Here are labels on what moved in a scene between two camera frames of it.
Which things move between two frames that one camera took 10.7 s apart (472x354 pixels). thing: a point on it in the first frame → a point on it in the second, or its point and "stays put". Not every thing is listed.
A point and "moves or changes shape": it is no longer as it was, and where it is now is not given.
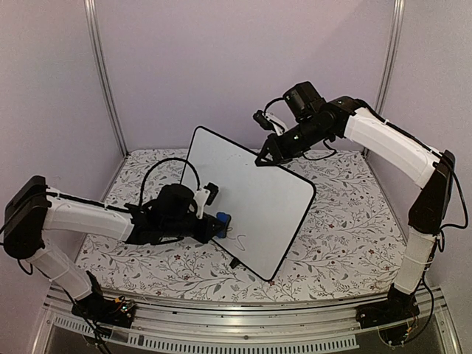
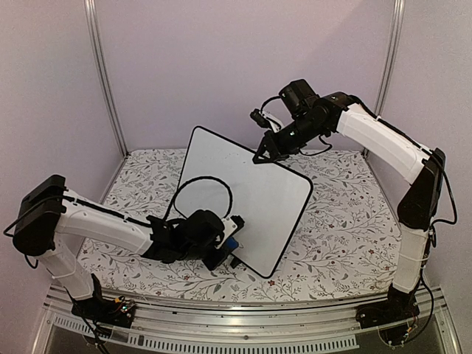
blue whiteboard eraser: (226, 218) moves or changes shape
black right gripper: (278, 157) stays put
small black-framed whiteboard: (267, 205) stays put
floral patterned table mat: (351, 239) stays put
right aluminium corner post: (391, 59) stays put
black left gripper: (206, 235) → (212, 263)
